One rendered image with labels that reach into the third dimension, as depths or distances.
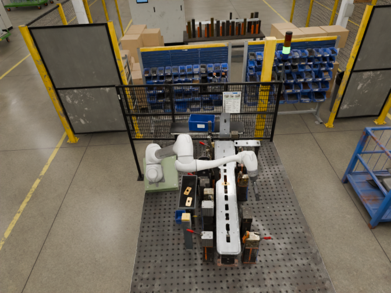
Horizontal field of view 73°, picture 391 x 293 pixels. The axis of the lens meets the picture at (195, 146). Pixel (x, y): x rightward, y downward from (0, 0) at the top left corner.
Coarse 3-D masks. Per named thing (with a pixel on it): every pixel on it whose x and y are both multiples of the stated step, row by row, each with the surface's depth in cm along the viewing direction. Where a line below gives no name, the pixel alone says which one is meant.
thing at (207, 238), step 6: (204, 234) 206; (210, 234) 206; (204, 240) 205; (210, 240) 205; (204, 246) 211; (210, 246) 211; (204, 252) 218; (210, 252) 218; (204, 258) 224; (210, 258) 223
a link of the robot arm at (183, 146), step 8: (184, 136) 222; (152, 144) 272; (176, 144) 224; (184, 144) 220; (192, 144) 224; (152, 152) 263; (160, 152) 253; (168, 152) 240; (176, 152) 225; (184, 152) 219; (192, 152) 223; (152, 160) 266; (160, 160) 267
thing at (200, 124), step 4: (192, 116) 324; (196, 116) 323; (200, 116) 322; (204, 116) 321; (208, 116) 321; (212, 116) 320; (192, 120) 328; (196, 120) 327; (200, 120) 326; (204, 120) 325; (208, 120) 324; (212, 120) 323; (192, 124) 313; (196, 124) 312; (200, 124) 311; (204, 124) 310; (212, 124) 308; (192, 128) 317; (196, 128) 316; (200, 128) 315; (204, 128) 314; (212, 128) 312
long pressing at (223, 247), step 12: (216, 144) 300; (228, 144) 299; (216, 156) 284; (228, 168) 270; (228, 180) 257; (216, 192) 245; (228, 192) 245; (216, 204) 235; (228, 204) 235; (216, 216) 225; (216, 228) 216; (216, 240) 208; (228, 252) 201
